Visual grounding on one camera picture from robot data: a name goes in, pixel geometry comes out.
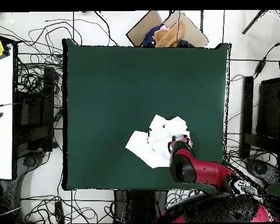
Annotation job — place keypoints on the white printed T-shirt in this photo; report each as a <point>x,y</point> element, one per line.
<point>144,147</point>

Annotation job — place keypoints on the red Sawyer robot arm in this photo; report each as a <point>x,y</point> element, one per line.
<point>207,170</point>

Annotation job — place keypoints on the dark green table cloth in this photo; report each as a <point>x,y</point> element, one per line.
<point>130,81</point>

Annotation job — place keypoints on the black upright stand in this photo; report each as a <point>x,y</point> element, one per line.
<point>247,105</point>

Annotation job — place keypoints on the grey swivel chair base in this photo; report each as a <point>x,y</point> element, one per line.
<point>261,168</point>
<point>29,161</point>

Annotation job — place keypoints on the tan folded garment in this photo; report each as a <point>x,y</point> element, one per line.
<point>170,36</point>

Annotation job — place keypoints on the dark blue garment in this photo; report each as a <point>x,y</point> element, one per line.
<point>149,37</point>

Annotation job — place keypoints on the open cardboard box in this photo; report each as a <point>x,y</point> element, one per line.
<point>193,32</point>

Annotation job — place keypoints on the black power adapter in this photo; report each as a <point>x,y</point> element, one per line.
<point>259,67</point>

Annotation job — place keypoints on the black power strip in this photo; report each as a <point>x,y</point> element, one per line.
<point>59,211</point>

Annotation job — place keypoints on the black computer tower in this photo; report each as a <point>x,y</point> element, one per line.
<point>35,112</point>

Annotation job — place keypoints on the black thin rod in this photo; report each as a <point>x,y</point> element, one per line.
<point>253,22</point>

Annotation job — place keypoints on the white desk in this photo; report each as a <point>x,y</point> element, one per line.
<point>1,116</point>

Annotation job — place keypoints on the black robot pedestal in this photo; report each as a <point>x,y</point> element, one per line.
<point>140,205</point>

